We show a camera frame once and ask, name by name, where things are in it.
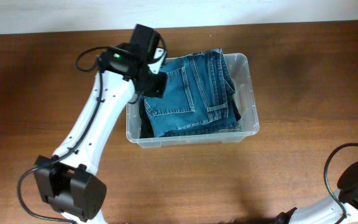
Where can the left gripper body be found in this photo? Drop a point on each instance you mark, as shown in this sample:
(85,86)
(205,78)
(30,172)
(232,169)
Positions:
(155,84)

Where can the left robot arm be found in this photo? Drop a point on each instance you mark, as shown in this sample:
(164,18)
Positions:
(67,180)

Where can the dark blue jeans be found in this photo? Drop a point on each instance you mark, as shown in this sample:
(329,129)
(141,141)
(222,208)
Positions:
(197,98)

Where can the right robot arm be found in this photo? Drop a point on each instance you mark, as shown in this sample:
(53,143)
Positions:
(326,210)

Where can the black Nike garment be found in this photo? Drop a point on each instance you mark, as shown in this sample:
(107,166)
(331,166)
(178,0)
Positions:
(146,130)

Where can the black shorts red waistband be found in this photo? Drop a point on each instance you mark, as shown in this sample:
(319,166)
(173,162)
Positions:
(237,115)

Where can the clear plastic storage bin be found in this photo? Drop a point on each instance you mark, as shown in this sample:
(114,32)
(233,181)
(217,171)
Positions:
(238,67)

